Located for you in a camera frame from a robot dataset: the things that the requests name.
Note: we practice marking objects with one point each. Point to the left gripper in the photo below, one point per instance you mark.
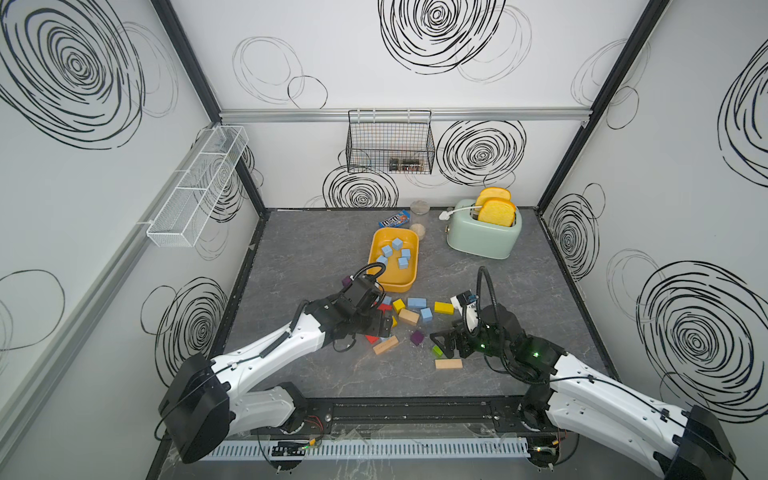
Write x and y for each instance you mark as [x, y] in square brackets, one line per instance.
[376, 328]

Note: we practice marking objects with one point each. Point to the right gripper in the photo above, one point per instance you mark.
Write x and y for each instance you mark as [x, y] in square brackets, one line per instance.
[460, 334]

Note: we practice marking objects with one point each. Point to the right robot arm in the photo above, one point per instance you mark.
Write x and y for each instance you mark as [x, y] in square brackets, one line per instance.
[565, 393]

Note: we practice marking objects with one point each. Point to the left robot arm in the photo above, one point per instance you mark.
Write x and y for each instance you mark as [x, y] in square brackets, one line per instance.
[209, 400]

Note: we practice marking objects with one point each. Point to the tan wooden block front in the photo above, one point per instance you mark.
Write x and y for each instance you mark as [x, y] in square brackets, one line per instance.
[448, 364]

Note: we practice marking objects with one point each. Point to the tan wooden block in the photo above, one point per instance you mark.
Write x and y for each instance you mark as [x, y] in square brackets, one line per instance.
[385, 345]
[408, 316]
[448, 364]

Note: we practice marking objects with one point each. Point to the purple cube lower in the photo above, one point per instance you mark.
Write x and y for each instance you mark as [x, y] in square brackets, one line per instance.
[417, 338]

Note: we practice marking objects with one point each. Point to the yellow block right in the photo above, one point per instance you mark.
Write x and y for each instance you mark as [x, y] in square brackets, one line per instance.
[444, 308]

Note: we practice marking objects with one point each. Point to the small yellow cube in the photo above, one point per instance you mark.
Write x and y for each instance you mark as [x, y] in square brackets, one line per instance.
[398, 305]

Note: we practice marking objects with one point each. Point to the tan wooden block centre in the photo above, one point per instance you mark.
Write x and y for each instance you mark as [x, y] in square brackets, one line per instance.
[408, 316]

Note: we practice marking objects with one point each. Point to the tan wooden block lower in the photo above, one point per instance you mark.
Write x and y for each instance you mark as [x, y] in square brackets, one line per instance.
[385, 345]

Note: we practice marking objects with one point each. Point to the yellow plastic tub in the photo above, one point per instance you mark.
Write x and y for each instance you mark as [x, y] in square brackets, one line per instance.
[392, 278]

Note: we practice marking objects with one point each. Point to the blue candy packet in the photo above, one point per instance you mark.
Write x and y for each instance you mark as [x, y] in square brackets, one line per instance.
[396, 220]

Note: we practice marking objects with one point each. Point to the mint green toaster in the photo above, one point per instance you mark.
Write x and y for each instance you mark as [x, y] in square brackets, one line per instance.
[468, 235]

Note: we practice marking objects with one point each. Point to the clear plastic jar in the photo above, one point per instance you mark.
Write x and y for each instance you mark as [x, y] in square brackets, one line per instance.
[419, 210]

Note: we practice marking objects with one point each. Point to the yellow sponge toast front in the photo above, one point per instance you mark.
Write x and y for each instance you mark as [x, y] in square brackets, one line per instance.
[498, 212]

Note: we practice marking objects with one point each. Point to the yellow sponge toast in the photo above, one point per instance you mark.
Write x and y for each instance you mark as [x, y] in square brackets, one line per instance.
[492, 193]
[498, 212]

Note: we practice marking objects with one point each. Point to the yellow sponge toast back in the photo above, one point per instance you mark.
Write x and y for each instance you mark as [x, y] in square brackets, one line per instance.
[492, 193]

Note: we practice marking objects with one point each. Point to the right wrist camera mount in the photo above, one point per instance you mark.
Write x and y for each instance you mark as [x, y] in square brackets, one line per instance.
[465, 304]

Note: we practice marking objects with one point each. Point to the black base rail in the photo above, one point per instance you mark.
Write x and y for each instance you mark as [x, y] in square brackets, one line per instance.
[499, 411]

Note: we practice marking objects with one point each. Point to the white slotted cable duct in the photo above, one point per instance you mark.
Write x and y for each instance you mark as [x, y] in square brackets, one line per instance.
[371, 449]

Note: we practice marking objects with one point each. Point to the black wire basket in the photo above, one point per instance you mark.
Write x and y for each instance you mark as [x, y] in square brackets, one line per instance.
[390, 141]

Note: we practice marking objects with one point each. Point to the white wire shelf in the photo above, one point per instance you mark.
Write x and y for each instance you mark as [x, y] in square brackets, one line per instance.
[184, 215]

